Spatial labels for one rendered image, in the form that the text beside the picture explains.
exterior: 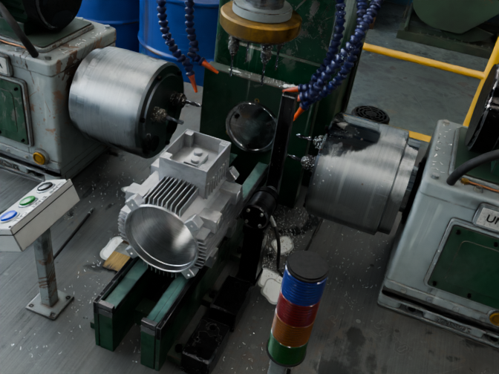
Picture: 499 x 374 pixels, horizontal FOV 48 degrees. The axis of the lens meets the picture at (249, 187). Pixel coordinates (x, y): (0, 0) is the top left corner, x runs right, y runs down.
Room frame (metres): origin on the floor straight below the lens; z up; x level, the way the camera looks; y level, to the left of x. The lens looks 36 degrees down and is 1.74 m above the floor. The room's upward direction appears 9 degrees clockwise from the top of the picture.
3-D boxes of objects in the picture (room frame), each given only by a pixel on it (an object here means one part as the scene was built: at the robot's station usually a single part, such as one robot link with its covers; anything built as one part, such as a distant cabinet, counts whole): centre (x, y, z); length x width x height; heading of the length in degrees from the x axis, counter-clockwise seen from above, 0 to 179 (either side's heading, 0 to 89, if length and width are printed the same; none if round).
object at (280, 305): (0.56, -0.10, 1.14); 0.06 x 0.06 x 0.04
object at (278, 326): (0.56, -0.10, 1.10); 0.06 x 0.06 x 0.04
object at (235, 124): (1.25, 0.02, 1.02); 0.15 x 0.02 x 0.15; 74
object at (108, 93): (1.26, 0.38, 1.04); 0.37 x 0.25 x 0.25; 74
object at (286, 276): (0.56, -0.10, 1.19); 0.06 x 0.06 x 0.04
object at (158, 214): (0.88, 0.13, 1.02); 0.20 x 0.19 x 0.19; 164
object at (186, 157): (0.92, 0.11, 1.11); 0.12 x 0.11 x 0.07; 164
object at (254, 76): (1.31, 0.00, 0.97); 0.30 x 0.11 x 0.34; 74
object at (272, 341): (0.56, -0.10, 1.05); 0.06 x 0.06 x 0.04
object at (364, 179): (1.07, -0.28, 1.04); 0.41 x 0.25 x 0.25; 74
